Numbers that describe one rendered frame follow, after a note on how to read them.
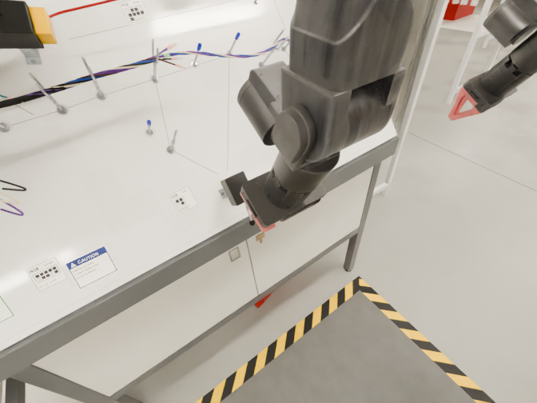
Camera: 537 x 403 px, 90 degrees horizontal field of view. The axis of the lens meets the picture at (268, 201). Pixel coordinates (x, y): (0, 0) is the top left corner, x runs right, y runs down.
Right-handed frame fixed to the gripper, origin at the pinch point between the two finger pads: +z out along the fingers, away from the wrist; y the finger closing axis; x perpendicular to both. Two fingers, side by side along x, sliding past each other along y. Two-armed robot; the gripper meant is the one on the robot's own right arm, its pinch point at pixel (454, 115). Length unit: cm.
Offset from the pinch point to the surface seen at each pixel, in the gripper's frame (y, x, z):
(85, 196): 77, -23, 16
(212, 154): 49, -22, 17
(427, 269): -43, 53, 90
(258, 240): 45, -1, 38
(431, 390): 4, 83, 73
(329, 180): 20.4, -4.7, 25.4
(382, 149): -2.5, -5.6, 25.4
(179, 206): 62, -14, 20
